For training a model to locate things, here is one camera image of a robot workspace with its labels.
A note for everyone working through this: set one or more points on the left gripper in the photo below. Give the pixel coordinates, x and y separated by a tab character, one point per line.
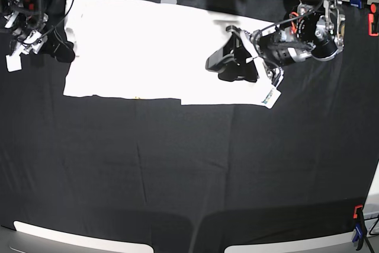
240	60

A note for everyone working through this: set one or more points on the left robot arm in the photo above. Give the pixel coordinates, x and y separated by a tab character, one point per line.
314	28

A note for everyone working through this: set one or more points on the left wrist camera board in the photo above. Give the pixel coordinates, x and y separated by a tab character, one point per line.
271	98

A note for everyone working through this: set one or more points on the red clamp far right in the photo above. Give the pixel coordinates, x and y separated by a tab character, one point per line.
373	20

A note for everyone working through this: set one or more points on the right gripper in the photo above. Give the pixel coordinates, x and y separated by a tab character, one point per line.
27	37

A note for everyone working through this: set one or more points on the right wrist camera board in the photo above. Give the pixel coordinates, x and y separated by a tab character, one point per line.
13	63

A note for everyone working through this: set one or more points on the red blue clamp near right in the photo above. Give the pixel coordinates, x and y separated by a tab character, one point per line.
359	227

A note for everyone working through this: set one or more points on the white printed t-shirt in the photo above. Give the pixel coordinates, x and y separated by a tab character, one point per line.
137	49

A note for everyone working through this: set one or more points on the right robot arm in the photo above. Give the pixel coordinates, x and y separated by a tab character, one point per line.
55	22

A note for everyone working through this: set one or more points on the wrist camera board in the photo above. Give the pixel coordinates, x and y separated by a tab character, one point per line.
271	98
13	63

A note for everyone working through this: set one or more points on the black table cloth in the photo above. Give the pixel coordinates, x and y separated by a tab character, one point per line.
194	178

